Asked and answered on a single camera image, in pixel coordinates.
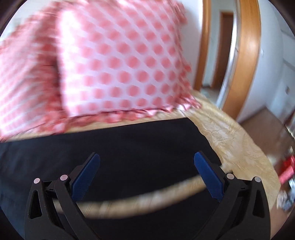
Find wooden door frame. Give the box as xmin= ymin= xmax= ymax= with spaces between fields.
xmin=194 ymin=1 xmax=261 ymax=119

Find yellow patterned bed sheet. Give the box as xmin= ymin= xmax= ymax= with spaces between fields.
xmin=52 ymin=89 xmax=282 ymax=240

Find red object on floor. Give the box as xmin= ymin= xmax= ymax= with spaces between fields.
xmin=279 ymin=155 xmax=294 ymax=184

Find black pants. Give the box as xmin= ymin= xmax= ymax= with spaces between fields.
xmin=1 ymin=118 xmax=221 ymax=239

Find right pink polka dot pillow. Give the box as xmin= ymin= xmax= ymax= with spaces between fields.
xmin=1 ymin=1 xmax=201 ymax=140

